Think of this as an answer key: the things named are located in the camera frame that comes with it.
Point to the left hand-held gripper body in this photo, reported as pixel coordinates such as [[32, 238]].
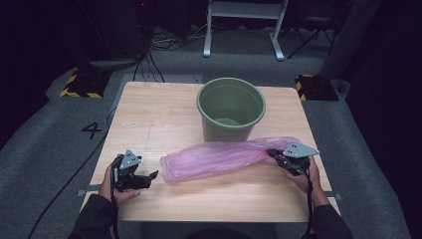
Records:
[[124, 171]]

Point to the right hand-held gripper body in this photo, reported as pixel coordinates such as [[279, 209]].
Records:
[[297, 159]]

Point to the green plastic bin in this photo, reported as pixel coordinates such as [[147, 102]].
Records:
[[229, 131]]

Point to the pink plastic bag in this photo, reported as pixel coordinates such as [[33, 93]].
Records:
[[212, 159]]

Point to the person's left hand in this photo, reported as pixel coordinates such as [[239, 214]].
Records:
[[106, 186]]

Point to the person's right hand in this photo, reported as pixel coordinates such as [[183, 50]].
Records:
[[310, 182]]

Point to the grey tape strip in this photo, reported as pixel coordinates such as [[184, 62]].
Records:
[[335, 196], [88, 190]]

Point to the yellow black striped base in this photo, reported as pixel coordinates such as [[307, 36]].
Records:
[[83, 84], [316, 88]]

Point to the black tripod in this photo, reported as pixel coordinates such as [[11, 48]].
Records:
[[315, 33]]

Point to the grey pole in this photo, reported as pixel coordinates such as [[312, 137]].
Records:
[[348, 36]]

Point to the white metal stand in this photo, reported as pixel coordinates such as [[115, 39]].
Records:
[[245, 10]]

